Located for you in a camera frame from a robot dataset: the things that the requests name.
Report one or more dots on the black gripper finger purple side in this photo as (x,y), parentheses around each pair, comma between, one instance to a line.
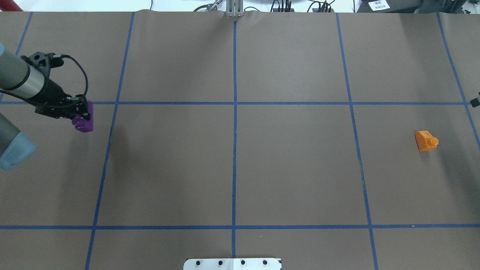
(83,109)

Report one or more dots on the black gripper body orange side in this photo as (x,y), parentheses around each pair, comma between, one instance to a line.
(476,100)

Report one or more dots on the black gripper body purple side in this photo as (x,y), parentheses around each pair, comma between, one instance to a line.
(51,93)

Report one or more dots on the purple trapezoid block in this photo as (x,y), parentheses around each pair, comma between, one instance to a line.
(84,126)

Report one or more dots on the orange trapezoid block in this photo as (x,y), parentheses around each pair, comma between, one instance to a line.
(425,141)

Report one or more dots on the red object at corner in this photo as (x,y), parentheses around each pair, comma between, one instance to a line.
(9,6)

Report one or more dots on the white paper label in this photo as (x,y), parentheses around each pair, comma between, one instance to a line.
(378,5)

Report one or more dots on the black gripper cable purple side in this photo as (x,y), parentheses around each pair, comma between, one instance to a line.
(70,75)

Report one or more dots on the metal camera stand post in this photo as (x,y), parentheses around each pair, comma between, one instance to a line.
(234,8)

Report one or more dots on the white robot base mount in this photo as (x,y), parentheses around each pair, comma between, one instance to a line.
(233,264)

